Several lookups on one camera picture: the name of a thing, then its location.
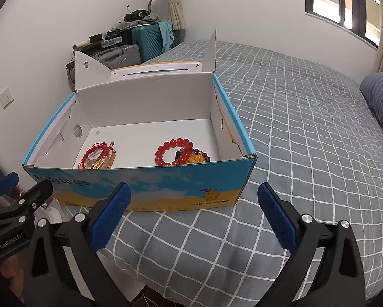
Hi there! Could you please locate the white wall socket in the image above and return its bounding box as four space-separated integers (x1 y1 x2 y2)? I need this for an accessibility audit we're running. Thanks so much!
0 86 15 109

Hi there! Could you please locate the teal suitcase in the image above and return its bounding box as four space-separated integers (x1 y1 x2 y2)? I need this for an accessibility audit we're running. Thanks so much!
129 22 182 65

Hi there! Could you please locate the dark framed window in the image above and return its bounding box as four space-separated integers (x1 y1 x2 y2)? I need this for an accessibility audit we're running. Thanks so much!
303 0 383 50

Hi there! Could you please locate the teal cloth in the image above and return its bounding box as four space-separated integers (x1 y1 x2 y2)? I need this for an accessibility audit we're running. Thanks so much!
156 21 175 52

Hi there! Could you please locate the yellow bead bracelet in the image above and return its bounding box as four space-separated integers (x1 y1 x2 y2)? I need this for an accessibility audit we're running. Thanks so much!
185 153 209 166

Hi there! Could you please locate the person's left hand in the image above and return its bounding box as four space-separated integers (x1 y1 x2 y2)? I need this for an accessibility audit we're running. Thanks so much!
0 249 26 304

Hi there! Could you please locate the red bead bracelet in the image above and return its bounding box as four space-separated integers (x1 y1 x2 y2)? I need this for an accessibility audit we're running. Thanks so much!
155 138 195 167

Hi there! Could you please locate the blue striped pillow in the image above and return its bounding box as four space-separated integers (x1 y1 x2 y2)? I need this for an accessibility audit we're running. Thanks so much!
359 72 383 154

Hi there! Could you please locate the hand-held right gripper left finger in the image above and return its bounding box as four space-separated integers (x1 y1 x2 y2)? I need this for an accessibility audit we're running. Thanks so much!
23 182 132 307

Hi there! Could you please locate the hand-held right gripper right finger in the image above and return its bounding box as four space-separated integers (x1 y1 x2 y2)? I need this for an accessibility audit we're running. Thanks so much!
254 182 367 307

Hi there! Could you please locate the blue yellow cardboard box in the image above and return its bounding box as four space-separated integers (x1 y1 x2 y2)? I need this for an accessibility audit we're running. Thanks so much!
22 29 258 212

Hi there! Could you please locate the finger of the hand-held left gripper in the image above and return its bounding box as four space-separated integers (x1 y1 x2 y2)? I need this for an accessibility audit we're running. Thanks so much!
14 179 54 213
0 172 20 204

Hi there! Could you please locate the grey suitcase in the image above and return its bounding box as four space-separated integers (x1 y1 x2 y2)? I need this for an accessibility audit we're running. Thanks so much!
97 43 142 70

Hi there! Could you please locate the red cord bracelet gold tube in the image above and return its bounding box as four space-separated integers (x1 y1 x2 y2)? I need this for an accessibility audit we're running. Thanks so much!
78 141 118 169

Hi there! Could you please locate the black bag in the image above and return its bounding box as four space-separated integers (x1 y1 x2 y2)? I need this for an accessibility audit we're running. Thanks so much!
124 10 152 24

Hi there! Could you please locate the multicolour bead bracelet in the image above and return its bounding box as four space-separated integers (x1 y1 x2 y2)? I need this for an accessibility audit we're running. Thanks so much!
175 147 211 166

